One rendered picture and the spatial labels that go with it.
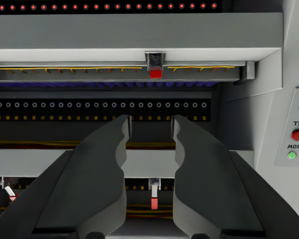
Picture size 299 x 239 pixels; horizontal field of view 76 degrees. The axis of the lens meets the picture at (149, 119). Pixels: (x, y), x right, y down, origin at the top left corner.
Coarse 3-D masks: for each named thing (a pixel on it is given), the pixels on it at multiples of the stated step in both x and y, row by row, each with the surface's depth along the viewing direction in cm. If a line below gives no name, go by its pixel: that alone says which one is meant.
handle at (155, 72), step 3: (150, 69) 21; (153, 69) 20; (156, 69) 20; (159, 69) 20; (150, 72) 20; (153, 72) 20; (156, 72) 20; (159, 72) 20; (150, 75) 20; (153, 75) 20; (156, 75) 20; (159, 75) 20
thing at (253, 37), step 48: (0, 48) 25; (48, 48) 24; (96, 48) 24; (144, 48) 24; (192, 48) 24; (240, 48) 24; (0, 96) 44; (48, 96) 44; (96, 96) 44; (144, 96) 43; (192, 96) 43; (240, 96) 35
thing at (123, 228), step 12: (132, 204) 54; (144, 204) 54; (132, 216) 48; (144, 216) 49; (156, 216) 49; (168, 216) 49; (120, 228) 47; (132, 228) 47; (144, 228) 47; (156, 228) 47; (168, 228) 47
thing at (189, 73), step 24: (0, 72) 32; (24, 72) 32; (48, 72) 31; (72, 72) 32; (96, 72) 32; (120, 72) 31; (144, 72) 31; (168, 72) 31; (192, 72) 31; (216, 72) 31
